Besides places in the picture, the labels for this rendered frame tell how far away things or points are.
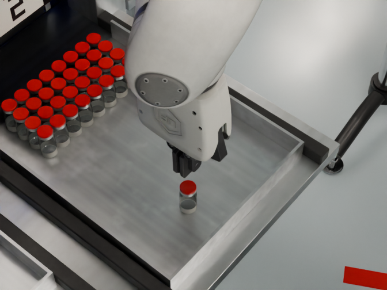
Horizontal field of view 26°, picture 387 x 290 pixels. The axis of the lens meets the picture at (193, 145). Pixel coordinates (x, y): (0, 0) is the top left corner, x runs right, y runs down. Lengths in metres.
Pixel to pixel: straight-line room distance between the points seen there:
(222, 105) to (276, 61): 1.57
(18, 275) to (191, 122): 0.31
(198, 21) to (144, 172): 0.46
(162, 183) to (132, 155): 0.06
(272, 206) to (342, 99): 1.30
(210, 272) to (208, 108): 0.25
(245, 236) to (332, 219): 1.08
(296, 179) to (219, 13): 0.48
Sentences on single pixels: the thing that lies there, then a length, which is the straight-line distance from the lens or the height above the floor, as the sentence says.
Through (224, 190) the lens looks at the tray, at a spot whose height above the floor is 0.88.
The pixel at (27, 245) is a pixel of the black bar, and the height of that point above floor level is 0.90.
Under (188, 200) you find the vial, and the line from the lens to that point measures 1.02.
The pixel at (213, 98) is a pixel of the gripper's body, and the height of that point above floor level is 1.13.
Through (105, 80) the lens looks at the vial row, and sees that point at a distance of 1.13.
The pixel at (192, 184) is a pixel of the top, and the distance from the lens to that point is 1.02.
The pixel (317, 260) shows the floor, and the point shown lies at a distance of 2.05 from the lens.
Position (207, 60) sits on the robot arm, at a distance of 0.67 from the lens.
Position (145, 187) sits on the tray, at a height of 0.88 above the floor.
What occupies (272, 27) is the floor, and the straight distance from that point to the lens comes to 2.51.
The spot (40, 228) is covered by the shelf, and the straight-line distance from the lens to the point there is 1.06.
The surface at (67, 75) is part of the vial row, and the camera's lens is 1.14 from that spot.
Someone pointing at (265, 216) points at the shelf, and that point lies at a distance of 1.05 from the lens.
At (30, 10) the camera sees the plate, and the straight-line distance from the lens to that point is 1.13.
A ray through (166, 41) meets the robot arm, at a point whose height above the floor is 1.29.
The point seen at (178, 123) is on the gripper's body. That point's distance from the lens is 0.87.
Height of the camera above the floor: 1.77
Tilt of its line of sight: 53 degrees down
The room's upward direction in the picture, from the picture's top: straight up
